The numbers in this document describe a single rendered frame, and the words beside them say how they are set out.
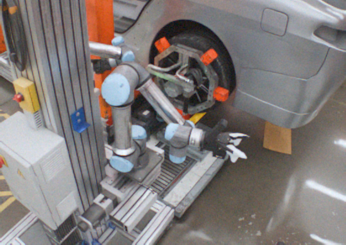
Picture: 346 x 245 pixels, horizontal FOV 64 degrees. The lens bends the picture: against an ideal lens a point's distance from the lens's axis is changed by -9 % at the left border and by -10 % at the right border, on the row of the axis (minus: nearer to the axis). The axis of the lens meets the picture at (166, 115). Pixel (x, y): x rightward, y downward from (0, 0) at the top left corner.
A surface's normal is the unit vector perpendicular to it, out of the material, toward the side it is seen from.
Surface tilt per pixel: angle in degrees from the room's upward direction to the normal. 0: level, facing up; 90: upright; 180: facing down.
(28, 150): 0
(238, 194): 0
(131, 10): 50
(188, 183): 0
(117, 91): 82
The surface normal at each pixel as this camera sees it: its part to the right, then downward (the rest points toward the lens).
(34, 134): 0.04, -0.78
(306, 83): -0.40, 0.56
